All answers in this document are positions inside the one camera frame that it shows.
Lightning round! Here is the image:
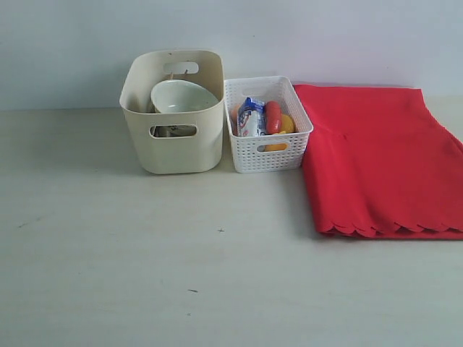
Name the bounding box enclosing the orange fried chicken piece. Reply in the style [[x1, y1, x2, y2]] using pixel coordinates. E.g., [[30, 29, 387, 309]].
[[230, 105, 239, 134]]

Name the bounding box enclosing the blue white milk carton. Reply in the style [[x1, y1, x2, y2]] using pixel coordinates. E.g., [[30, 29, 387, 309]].
[[237, 97, 266, 137]]

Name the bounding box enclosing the yellow cheese wedge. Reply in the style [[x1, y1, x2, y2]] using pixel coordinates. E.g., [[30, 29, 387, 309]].
[[264, 142, 287, 152]]

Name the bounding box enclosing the yellow lemon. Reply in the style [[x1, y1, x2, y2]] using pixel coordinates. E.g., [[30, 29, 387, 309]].
[[280, 113, 296, 134]]

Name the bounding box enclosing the white perforated plastic basket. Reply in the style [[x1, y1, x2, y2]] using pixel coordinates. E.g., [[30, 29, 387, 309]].
[[224, 76, 313, 174]]

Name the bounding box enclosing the red sausage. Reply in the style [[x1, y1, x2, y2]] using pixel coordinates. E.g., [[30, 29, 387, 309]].
[[264, 100, 282, 134]]

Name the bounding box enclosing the cream plastic tub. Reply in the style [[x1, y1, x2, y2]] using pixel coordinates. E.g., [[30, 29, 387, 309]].
[[119, 50, 224, 174]]

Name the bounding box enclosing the stainless steel cup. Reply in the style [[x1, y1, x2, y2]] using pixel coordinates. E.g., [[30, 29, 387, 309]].
[[148, 103, 171, 138]]

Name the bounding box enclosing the pale green ceramic bowl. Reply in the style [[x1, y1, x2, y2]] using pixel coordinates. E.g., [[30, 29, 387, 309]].
[[149, 79, 219, 138]]

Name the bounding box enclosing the red table cloth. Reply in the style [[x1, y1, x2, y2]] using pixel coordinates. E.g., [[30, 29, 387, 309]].
[[295, 85, 462, 240]]

